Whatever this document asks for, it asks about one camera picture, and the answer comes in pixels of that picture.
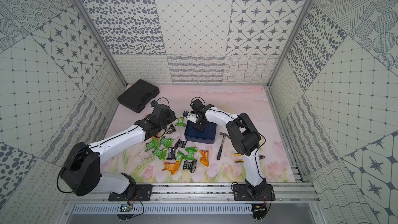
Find dark cookie packet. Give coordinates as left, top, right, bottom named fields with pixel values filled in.
left=165, top=124, right=176, bottom=134

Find dark blue storage box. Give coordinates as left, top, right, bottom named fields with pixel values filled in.
left=184, top=120, right=217, bottom=145

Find small black checkered packet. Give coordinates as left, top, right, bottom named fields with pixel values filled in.
left=174, top=139, right=187, bottom=149

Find black cookie packet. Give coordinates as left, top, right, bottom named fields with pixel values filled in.
left=166, top=147, right=176, bottom=160

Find orange cookie packet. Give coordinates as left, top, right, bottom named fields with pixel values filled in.
left=162, top=161, right=180, bottom=175
left=200, top=150, right=209, bottom=167

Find black packet front row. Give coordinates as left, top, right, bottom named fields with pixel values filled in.
left=183, top=159, right=197, bottom=173

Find light green cookie packet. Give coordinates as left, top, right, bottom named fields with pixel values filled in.
left=176, top=151, right=185, bottom=162

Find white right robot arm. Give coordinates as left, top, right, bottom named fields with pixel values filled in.
left=182, top=99, right=267, bottom=199

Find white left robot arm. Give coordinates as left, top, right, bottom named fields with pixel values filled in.
left=57, top=104, right=177, bottom=201

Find black plastic tool case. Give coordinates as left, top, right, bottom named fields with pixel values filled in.
left=117, top=79, right=160, bottom=113

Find yellow black pliers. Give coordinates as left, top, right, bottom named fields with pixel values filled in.
left=233, top=152, right=266, bottom=163

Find black handled hammer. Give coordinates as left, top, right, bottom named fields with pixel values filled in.
left=216, top=132, right=230, bottom=160

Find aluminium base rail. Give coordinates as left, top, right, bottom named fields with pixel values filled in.
left=63, top=181, right=321, bottom=206

